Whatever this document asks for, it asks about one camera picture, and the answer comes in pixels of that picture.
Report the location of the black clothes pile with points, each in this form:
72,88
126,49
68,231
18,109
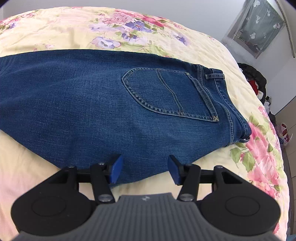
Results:
258,83

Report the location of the blue denim jeans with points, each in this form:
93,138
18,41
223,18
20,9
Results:
80,107

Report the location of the floral yellow bed quilt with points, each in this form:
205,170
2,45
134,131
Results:
259,161

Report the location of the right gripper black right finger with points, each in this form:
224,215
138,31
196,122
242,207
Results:
187,176

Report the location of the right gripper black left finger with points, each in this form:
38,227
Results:
102,175

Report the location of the green patterned window curtain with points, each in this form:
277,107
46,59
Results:
256,26

